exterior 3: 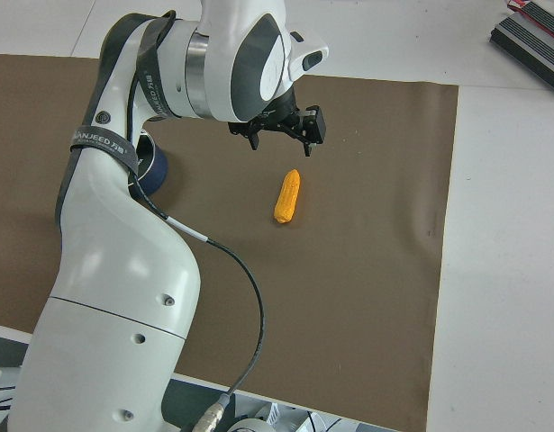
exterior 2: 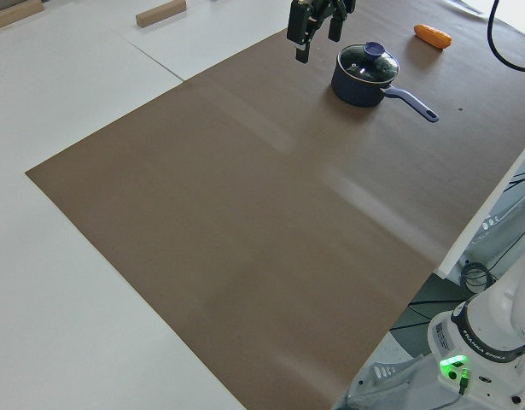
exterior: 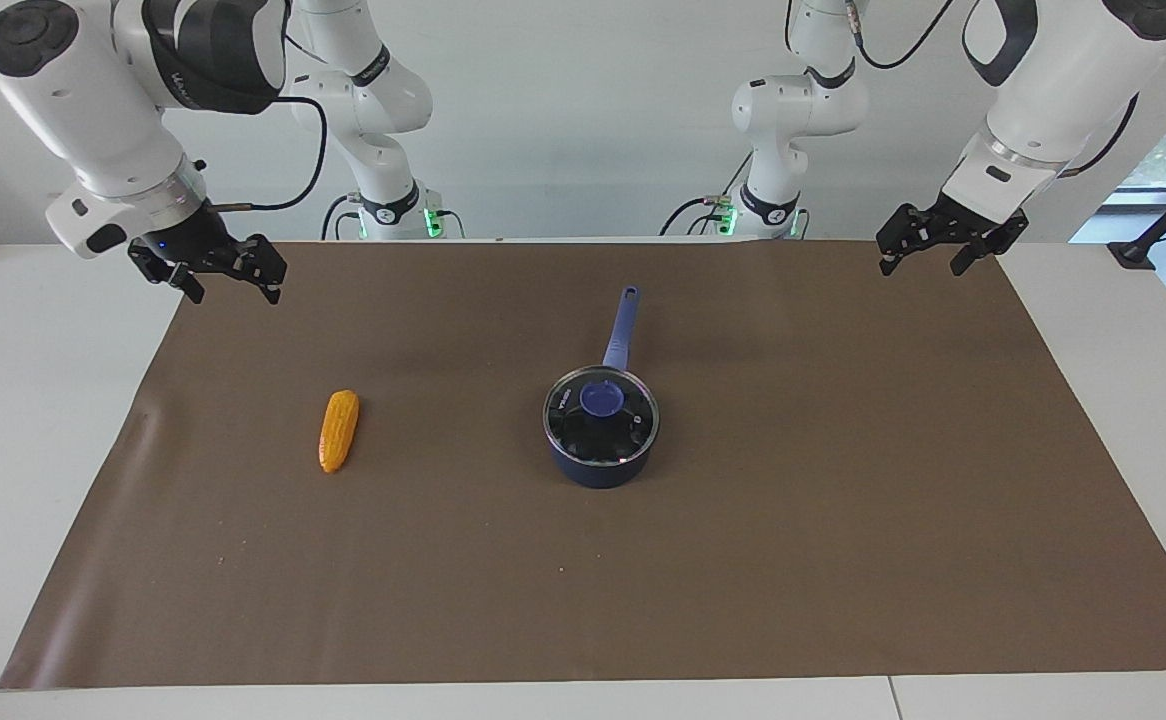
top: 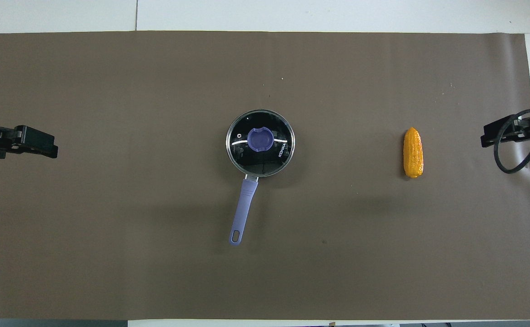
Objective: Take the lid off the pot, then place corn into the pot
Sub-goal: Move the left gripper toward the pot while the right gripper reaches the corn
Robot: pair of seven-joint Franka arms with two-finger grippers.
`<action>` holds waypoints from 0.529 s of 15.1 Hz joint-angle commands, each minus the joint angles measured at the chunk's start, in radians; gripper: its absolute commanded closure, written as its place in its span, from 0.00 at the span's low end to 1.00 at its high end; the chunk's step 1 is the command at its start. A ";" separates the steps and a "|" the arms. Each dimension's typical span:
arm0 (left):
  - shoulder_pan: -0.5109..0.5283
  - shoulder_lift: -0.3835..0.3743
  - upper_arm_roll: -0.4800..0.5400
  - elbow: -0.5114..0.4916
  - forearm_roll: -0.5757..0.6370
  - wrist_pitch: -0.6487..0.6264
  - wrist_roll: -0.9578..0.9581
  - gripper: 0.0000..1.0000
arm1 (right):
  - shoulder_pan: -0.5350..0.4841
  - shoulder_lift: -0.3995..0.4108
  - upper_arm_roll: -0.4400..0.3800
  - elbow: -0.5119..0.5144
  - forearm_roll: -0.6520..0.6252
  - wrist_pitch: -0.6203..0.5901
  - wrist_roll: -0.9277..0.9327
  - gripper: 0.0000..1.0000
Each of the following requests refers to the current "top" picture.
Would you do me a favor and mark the glass lid purple knob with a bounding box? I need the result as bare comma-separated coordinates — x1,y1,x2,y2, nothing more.
225,109,296,178

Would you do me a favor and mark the brown table mat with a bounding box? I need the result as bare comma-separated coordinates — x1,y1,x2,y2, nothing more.
0,31,530,321

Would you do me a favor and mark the yellow corn cob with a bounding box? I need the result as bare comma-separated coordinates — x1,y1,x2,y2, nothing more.
403,127,424,178

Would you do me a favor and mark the black pot purple handle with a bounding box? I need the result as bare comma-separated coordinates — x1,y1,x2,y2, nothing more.
225,109,296,246

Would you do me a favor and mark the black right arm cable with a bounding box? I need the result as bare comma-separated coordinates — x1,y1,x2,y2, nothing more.
494,108,530,174

